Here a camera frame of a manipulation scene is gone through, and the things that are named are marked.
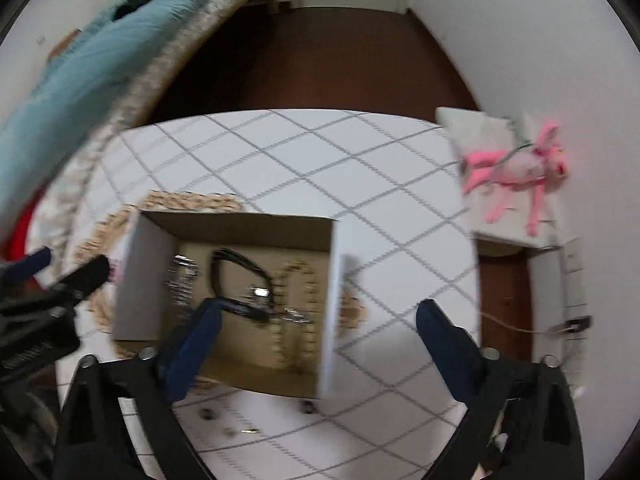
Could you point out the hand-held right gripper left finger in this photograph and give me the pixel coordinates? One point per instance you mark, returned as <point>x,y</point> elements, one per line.
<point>194,344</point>

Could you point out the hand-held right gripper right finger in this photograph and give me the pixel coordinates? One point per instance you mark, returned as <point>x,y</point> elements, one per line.
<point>446,345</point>

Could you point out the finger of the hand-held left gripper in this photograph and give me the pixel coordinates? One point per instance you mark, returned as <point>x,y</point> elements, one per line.
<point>29,265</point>
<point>84,276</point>

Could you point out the white cardboard box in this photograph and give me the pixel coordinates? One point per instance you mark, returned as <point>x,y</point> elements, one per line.
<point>150,270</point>

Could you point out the red cloth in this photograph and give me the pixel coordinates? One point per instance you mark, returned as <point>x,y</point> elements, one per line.
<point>16,232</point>

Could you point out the round woven placemat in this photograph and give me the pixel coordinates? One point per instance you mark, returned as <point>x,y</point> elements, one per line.
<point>180,201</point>

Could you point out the small dark earring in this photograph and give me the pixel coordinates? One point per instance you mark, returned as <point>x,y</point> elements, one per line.
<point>308,406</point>

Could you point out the black charger plug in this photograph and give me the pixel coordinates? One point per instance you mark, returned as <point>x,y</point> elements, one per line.
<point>575,324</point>

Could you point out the pink plush toy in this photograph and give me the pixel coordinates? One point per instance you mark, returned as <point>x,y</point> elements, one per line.
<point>515,170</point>

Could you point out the bed with blue blanket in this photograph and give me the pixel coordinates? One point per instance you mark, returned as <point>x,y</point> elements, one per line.
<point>75,80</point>

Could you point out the white checked tablecloth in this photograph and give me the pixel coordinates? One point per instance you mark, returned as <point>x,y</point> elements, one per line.
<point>320,170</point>

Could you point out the white cabinet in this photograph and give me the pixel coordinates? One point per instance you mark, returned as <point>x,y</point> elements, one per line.
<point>475,130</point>

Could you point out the patterned mattress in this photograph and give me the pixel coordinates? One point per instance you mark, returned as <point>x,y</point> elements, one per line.
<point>165,60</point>

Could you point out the wall socket plate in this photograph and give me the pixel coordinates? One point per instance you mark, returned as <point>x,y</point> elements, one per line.
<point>574,257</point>

